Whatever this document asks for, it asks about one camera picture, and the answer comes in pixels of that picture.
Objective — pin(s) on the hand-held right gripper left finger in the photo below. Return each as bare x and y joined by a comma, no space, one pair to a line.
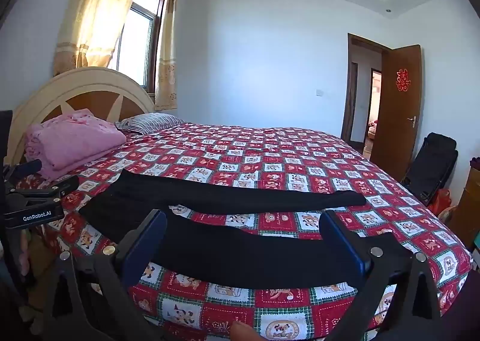
144,247

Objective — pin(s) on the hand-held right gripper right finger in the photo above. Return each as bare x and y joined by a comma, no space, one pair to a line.
345,241

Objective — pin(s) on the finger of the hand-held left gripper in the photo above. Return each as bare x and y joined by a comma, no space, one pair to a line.
48,187
24,169

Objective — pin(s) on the black pants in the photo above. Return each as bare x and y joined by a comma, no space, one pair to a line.
225,251

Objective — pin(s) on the folded pink blanket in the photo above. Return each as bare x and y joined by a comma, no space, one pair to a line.
75,138

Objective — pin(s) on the cream and wood headboard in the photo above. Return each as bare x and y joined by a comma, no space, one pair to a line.
48,90

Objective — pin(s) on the red printed bed sheet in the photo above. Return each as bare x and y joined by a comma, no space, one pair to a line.
285,161

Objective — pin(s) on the red plastic bag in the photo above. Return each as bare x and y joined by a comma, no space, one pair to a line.
439,201

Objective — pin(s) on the black folding chair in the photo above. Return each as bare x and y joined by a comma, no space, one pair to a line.
431,165

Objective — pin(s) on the striped pillow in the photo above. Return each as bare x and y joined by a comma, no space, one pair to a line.
153,122

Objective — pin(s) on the brown wooden door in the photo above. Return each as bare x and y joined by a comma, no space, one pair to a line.
397,127

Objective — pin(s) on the wooden cabinet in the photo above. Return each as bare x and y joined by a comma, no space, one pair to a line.
467,210

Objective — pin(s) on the red paper door decoration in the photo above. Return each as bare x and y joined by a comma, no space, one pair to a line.
402,80

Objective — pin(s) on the window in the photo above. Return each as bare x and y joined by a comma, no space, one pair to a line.
138,37

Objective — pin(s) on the narrow yellow curtain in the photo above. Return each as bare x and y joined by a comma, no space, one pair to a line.
167,56

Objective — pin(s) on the wide yellow curtain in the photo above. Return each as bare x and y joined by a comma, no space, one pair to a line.
101,7

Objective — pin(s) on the brown door frame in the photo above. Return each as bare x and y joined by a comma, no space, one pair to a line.
350,93

